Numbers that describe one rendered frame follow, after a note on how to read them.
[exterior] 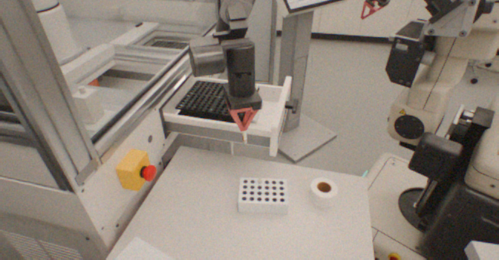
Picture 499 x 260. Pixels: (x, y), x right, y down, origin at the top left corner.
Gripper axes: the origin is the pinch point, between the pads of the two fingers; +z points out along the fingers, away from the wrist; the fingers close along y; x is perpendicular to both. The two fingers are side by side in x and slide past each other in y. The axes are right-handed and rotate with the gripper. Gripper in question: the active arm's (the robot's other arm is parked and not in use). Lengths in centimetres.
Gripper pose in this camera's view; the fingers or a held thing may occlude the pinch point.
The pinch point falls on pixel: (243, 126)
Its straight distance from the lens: 67.3
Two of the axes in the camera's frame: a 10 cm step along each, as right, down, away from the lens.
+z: 0.2, 8.3, 5.6
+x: 9.7, -1.5, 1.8
